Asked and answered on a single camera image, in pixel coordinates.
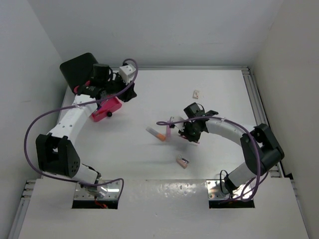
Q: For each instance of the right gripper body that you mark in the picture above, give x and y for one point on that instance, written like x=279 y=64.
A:
x=190 y=131

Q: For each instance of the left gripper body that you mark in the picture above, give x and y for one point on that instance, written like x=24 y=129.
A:
x=114 y=86

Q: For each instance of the clear red ink pen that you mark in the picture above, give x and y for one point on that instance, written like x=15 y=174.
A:
x=189 y=140

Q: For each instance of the blue capped pen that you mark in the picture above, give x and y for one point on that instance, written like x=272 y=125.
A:
x=99 y=110

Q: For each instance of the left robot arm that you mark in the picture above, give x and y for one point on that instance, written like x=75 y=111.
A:
x=57 y=156

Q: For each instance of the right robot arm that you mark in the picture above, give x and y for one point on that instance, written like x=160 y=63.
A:
x=259 y=146

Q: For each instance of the purple highlighter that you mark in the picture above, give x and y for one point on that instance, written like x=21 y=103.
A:
x=167 y=133

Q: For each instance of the orange highlighter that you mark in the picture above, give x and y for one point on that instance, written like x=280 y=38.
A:
x=155 y=133

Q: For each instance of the pink eraser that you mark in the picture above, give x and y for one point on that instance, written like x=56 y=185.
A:
x=182 y=161

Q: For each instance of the white eraser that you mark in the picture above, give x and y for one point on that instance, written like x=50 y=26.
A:
x=196 y=94

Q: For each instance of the black drawer cabinet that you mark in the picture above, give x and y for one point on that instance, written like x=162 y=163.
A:
x=78 y=70

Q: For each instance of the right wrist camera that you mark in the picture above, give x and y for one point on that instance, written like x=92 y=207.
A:
x=176 y=122

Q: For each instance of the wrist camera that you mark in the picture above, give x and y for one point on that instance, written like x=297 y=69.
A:
x=176 y=122
x=127 y=73

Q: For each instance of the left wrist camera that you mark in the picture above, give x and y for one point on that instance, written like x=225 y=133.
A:
x=127 y=73

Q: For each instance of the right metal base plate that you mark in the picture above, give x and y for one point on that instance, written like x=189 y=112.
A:
x=216 y=194

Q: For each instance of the metal base plate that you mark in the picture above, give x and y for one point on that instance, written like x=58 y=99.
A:
x=109 y=191
x=216 y=194

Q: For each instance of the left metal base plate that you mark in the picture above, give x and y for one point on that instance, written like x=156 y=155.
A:
x=109 y=191

